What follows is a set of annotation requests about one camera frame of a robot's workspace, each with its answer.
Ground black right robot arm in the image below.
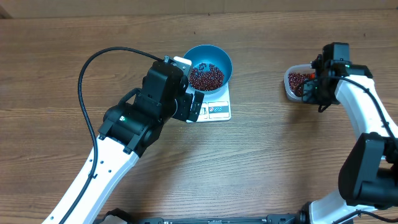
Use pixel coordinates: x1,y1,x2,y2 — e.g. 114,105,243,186
295,42,397,223

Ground teal blue bowl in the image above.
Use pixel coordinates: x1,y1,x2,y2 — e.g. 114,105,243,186
183,45,233,92

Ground white digital kitchen scale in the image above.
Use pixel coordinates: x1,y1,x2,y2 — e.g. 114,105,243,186
197,83,231,123

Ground red beans in bowl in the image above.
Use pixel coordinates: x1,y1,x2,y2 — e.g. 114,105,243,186
188,63,224,91

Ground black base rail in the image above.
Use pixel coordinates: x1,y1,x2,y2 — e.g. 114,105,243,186
93,208,310,224

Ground clear plastic container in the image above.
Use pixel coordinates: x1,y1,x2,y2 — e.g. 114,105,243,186
284,64,315,102

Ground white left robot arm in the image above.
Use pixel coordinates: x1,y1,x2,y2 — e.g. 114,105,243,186
44,57,204,223

